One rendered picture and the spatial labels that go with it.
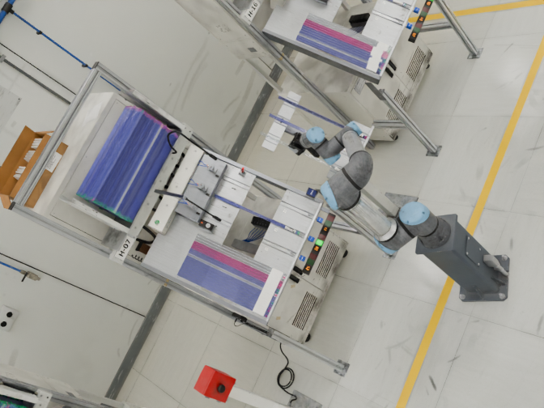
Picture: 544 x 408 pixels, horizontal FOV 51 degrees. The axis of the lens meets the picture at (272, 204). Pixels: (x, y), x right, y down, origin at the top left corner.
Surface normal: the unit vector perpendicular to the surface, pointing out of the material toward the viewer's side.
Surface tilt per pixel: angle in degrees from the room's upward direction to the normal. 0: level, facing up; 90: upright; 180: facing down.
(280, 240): 42
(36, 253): 90
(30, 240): 90
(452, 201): 0
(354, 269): 0
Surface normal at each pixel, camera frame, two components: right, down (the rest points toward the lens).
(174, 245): -0.04, -0.25
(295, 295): 0.64, 0.13
